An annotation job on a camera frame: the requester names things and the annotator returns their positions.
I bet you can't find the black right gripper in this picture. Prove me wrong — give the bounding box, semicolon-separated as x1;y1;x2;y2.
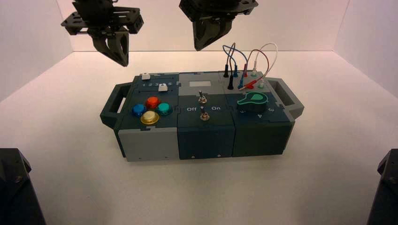
179;0;259;52

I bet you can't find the red jumper cable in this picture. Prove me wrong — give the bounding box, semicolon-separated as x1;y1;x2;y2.
239;49;270;90

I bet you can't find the yellow round push button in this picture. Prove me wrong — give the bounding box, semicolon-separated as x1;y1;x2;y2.
140;111;160;126

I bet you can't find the dark teal grey control box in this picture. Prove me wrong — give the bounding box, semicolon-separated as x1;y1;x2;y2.
99;72;305;163

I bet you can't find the black jumper cable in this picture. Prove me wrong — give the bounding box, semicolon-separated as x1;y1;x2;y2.
223;42;237;90

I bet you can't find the blue jumper cable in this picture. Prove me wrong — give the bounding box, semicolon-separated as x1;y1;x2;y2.
222;45;249;90

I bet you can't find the blue round push button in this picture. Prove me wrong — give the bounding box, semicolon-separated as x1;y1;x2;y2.
130;104;147;118

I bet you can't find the green rotary selector knob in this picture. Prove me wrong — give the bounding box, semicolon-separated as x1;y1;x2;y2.
237;91;268;113

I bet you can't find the teal round push button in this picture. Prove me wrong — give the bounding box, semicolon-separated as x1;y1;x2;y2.
155;103;173;116

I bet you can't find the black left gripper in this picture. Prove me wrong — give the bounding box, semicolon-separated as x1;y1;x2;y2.
61;0;145;68

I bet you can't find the red round push button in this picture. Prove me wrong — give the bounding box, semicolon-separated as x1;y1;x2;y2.
145;96;161;109

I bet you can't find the white jumper cable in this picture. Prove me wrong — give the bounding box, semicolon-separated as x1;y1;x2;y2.
252;43;278;89

